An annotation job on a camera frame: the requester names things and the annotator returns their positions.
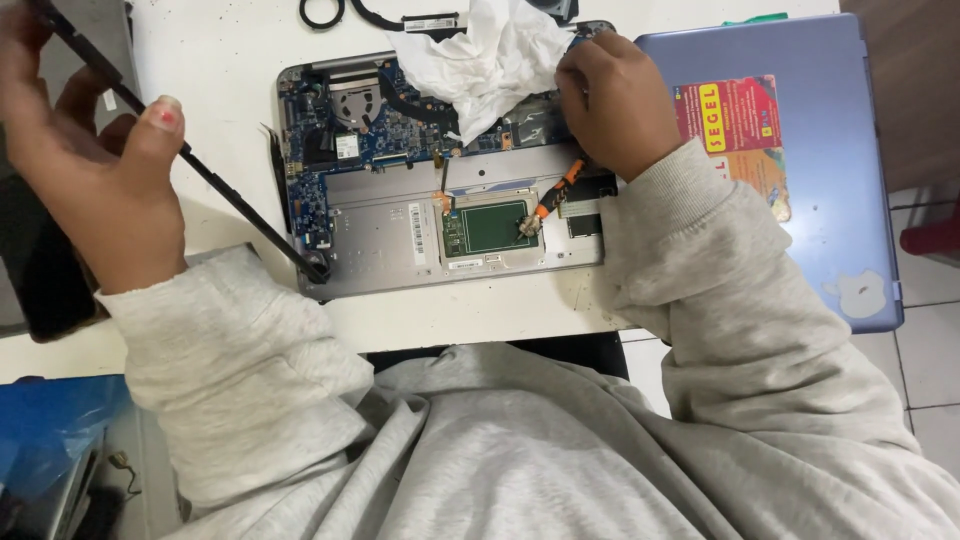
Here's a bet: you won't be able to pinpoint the person's right hand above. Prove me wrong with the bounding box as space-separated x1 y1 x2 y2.
555 31 685 183

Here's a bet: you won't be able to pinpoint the person's left hand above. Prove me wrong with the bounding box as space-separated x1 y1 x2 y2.
0 0 189 295

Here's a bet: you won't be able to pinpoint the black laptop screen lid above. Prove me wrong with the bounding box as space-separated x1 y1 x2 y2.
0 0 331 342

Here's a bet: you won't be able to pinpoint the dark laptop part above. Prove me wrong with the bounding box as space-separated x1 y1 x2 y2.
525 0 580 24

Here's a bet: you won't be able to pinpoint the crumpled white tissue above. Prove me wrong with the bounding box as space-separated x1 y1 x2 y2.
384 0 577 147

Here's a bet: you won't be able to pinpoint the orange black pliers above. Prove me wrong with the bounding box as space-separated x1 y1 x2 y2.
517 157 588 241

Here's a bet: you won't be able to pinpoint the opened silver laptop base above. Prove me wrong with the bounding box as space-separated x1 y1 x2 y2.
276 21 620 303

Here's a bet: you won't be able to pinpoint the closed blue laptop with sticker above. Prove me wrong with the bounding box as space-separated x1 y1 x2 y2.
636 12 905 335

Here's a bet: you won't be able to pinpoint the black tweezers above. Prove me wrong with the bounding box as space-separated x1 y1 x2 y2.
260 122 295 235

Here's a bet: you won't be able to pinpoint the person's grey sweatshirt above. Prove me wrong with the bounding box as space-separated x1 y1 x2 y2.
161 341 960 540

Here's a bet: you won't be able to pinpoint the red stool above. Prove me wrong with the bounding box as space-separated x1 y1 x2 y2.
900 213 960 269

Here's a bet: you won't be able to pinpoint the blue plastic bag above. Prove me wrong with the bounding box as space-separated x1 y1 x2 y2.
0 375 132 504

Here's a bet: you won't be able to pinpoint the black cable with white label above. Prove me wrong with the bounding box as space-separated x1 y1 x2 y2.
350 0 460 35

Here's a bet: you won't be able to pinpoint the black ring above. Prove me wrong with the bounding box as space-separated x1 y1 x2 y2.
298 0 347 31

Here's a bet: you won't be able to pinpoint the small brown cable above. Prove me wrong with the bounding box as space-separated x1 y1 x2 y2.
107 450 142 498

